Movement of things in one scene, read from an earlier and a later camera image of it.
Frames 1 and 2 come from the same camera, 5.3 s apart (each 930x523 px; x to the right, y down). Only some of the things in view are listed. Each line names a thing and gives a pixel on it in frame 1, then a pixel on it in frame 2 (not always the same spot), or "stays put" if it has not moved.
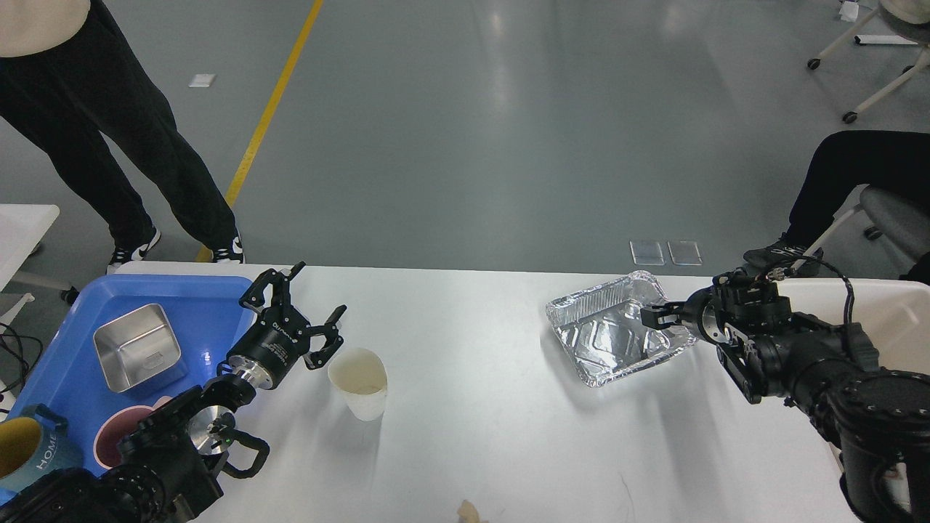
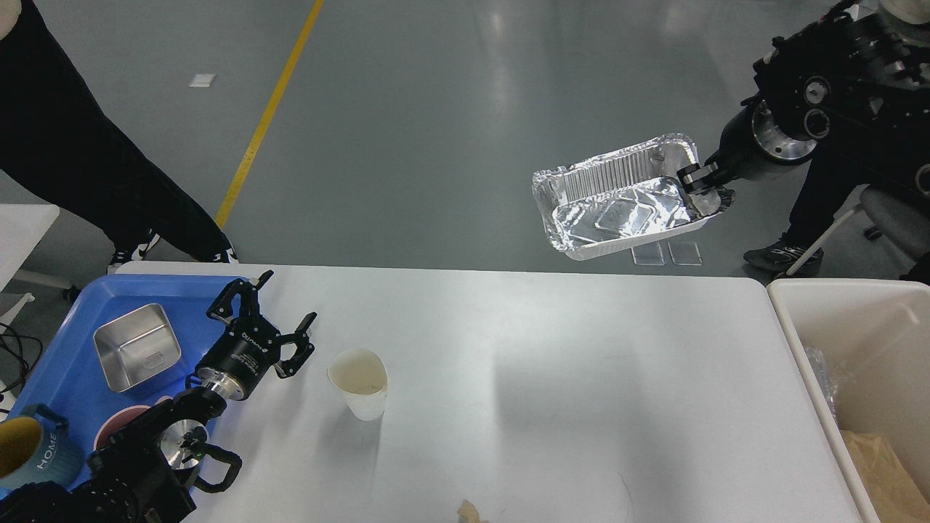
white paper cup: [360, 375] stays put
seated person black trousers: [896, 160] stays put
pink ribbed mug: [115, 427] stays put
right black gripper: [704, 306] → [740, 155]
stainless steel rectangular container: [135, 345] stays put
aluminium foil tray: [599, 329] → [615, 200]
